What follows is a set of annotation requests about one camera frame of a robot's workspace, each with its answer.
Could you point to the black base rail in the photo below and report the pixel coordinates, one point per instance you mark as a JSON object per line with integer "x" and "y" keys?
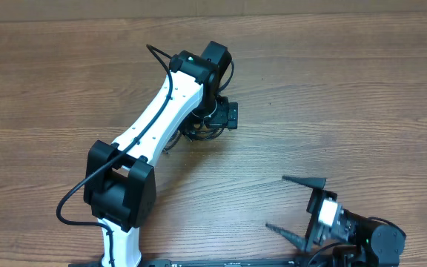
{"x": 232, "y": 262}

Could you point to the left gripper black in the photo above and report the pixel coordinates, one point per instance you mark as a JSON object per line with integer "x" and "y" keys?
{"x": 226, "y": 116}

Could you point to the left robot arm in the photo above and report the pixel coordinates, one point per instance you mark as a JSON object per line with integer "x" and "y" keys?
{"x": 120, "y": 186}

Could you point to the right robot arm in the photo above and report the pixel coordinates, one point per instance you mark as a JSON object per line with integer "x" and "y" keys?
{"x": 370, "y": 240}

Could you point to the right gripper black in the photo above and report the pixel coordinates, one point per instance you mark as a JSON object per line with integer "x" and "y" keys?
{"x": 313, "y": 221}

